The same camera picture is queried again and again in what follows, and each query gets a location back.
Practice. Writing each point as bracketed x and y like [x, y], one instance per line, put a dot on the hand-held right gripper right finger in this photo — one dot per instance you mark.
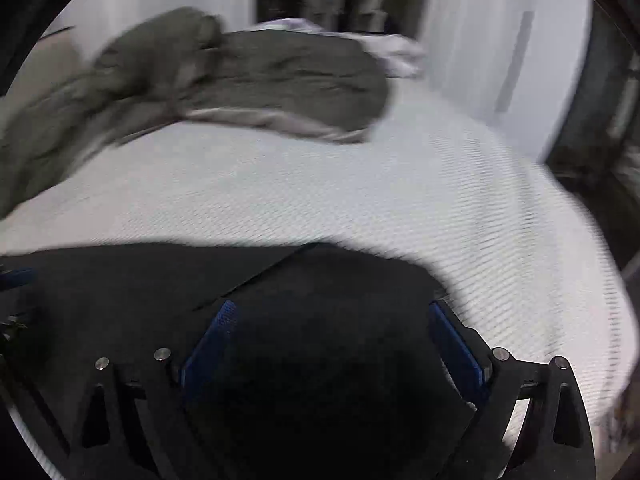
[457, 345]

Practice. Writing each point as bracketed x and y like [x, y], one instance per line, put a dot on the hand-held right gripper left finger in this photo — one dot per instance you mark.
[210, 345]

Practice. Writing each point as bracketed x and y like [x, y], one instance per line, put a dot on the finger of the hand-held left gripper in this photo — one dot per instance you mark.
[17, 276]

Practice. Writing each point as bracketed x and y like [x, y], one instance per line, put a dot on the black pants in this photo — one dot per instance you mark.
[320, 340]

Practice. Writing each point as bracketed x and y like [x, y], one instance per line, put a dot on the white textured mattress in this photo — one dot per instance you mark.
[350, 190]

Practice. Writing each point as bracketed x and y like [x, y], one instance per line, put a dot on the grey comforter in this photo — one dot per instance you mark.
[240, 80]

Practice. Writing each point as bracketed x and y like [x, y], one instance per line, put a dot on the white wardrobe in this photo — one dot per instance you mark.
[500, 50]

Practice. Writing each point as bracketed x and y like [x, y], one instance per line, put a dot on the white crumpled sheet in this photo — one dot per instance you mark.
[395, 52]

